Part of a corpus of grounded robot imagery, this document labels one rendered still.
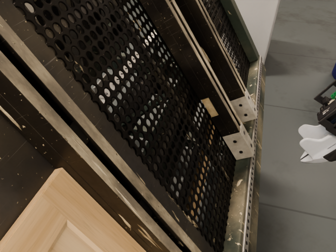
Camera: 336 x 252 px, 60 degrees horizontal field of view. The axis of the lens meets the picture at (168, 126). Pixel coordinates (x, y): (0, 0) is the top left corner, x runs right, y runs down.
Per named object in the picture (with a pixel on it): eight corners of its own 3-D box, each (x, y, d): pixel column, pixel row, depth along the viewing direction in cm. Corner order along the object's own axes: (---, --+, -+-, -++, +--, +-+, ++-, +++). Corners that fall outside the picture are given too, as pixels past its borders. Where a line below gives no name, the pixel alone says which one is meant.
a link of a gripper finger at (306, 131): (281, 137, 57) (318, 107, 51) (305, 152, 58) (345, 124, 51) (281, 148, 55) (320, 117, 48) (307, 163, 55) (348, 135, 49)
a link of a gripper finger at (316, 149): (281, 148, 55) (320, 117, 48) (307, 163, 55) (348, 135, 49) (282, 160, 52) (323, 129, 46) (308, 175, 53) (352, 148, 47)
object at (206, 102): (211, 117, 103) (219, 115, 102) (200, 100, 100) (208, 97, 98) (212, 112, 105) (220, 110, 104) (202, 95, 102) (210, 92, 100)
